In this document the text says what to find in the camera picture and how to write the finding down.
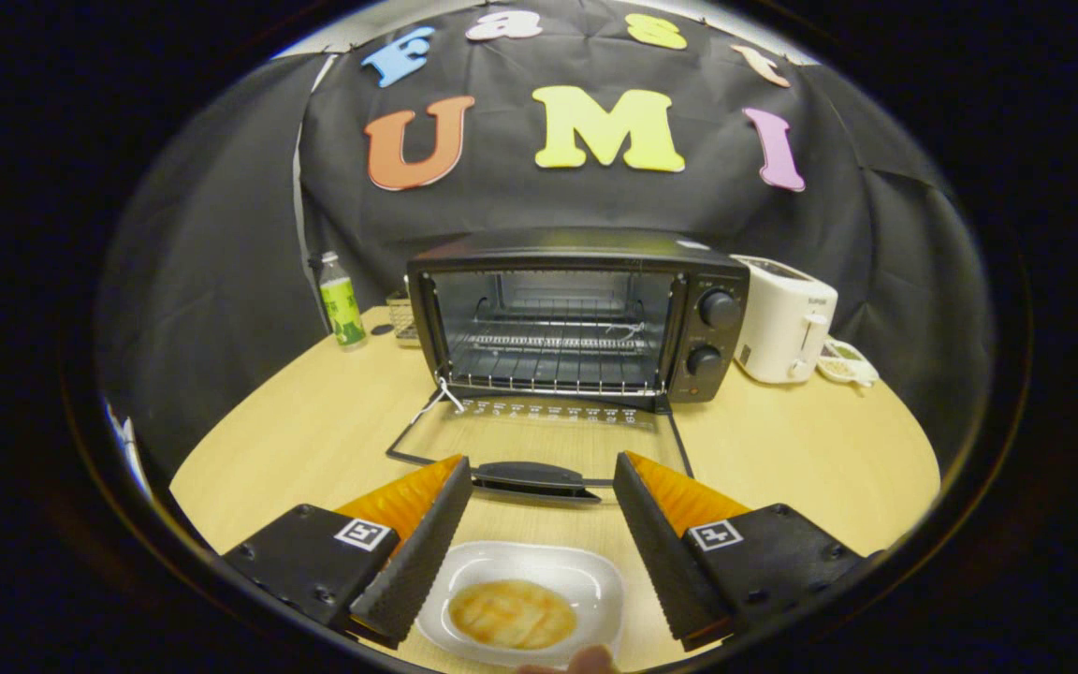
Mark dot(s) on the white plate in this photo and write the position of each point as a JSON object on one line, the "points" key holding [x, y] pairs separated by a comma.
{"points": [[548, 562]]}

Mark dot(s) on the clear glass container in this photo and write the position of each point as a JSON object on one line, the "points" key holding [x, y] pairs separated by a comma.
{"points": [[402, 314]]}

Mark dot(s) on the green label plastic bottle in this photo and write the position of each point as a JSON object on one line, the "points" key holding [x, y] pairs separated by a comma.
{"points": [[342, 309]]}

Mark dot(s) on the white compartment tray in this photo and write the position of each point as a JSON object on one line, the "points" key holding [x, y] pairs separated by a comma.
{"points": [[848, 365]]}

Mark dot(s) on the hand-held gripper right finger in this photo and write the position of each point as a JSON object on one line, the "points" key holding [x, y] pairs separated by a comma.
{"points": [[661, 552]]}

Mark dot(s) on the golden brown bread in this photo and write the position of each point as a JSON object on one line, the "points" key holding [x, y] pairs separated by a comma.
{"points": [[511, 613]]}

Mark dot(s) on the white toaster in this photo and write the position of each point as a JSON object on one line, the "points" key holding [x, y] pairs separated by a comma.
{"points": [[782, 323]]}

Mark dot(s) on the black toaster oven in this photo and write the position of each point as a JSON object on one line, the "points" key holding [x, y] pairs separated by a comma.
{"points": [[586, 248]]}

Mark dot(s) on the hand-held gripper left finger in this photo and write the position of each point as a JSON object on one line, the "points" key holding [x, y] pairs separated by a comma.
{"points": [[417, 562]]}

